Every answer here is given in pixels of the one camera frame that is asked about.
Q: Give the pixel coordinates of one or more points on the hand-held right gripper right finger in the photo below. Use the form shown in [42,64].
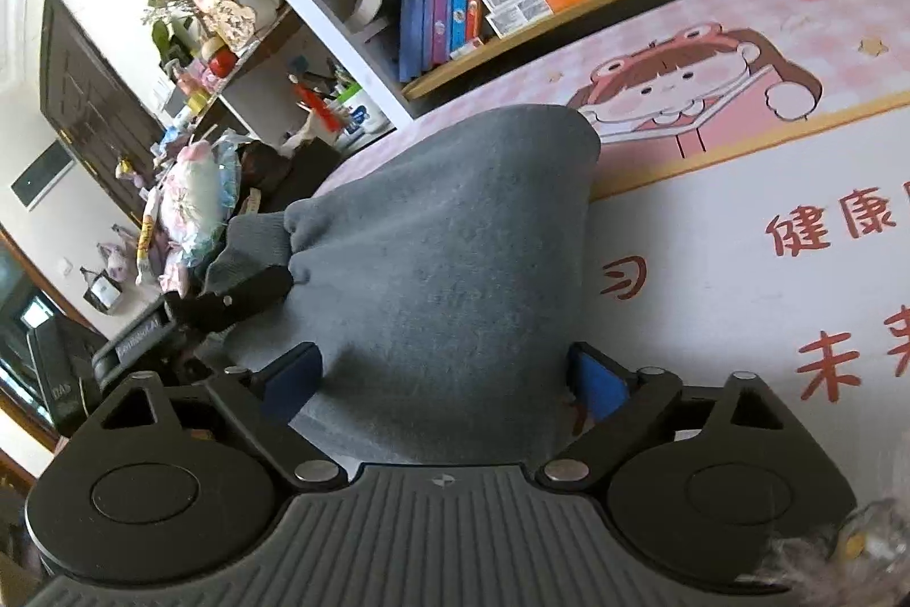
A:
[601,383]

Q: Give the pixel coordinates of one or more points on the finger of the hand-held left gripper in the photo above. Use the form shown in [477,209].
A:
[234,300]

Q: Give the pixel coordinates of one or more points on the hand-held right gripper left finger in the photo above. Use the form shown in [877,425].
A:
[291,383]

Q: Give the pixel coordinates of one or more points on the grey sweatshirt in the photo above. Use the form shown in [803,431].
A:
[441,266]

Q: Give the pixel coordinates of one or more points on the small paper gift bag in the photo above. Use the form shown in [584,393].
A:
[103,290]

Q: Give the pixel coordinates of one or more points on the pink checked printed table mat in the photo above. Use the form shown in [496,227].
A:
[711,237]

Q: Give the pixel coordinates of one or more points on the white canister with green lid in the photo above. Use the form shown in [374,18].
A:
[362,120]

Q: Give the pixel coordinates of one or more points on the red ornament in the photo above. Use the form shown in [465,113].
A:
[224,63]

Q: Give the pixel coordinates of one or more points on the dark wooden door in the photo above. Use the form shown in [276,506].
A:
[92,102]

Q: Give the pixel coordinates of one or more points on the fluffy printed cloth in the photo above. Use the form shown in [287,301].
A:
[839,557]

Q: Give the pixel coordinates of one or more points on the small white red box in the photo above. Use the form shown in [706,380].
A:
[466,47]

